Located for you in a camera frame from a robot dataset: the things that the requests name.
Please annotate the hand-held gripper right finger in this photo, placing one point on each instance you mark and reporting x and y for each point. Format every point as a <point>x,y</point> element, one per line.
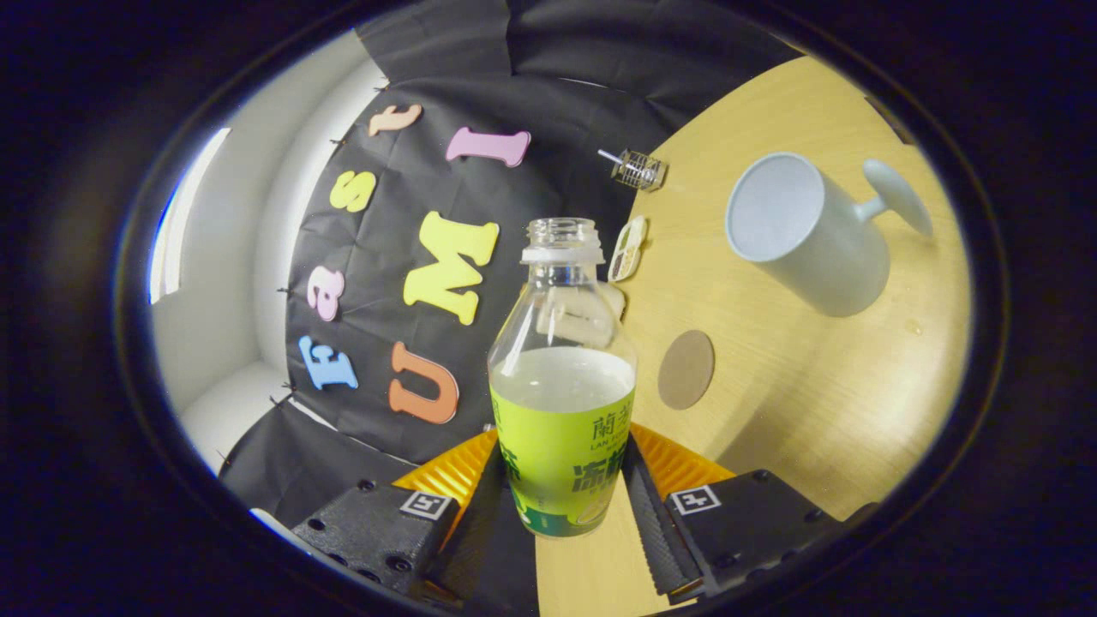
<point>660,540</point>

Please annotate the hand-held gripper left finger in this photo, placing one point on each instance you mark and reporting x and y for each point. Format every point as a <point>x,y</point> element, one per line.
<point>476,540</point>

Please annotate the green label juice bottle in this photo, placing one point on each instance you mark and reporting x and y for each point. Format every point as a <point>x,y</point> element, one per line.
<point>561,446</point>

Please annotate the round brown coaster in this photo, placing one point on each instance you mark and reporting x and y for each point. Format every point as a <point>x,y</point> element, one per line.
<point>686,370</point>

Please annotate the pale grey cup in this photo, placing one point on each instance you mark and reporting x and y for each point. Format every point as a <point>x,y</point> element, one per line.
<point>823,248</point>

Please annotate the wooden table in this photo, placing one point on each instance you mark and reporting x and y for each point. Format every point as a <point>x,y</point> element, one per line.
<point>814,411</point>

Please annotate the white divided tray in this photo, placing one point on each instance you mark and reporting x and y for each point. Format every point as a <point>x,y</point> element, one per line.
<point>628,248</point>

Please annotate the white straw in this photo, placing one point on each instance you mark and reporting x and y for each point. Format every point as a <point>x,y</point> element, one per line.
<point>608,156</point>

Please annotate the large ceiling light panel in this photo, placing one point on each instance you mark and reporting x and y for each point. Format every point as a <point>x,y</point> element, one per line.
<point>176,223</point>

